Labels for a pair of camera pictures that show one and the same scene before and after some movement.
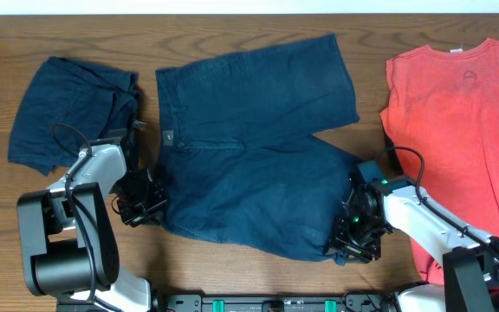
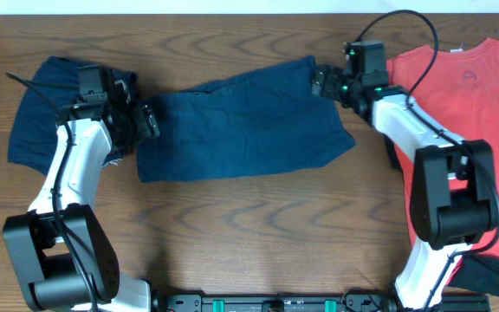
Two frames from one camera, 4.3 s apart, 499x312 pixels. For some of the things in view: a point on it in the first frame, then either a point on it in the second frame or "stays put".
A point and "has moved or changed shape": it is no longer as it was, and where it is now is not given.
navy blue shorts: [237, 155] has moved or changed shape
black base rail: [359, 302] stays put
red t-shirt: [456, 121] stays put
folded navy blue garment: [64, 107] stays put
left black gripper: [151, 214] -> [147, 126]
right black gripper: [339, 238] -> [336, 74]
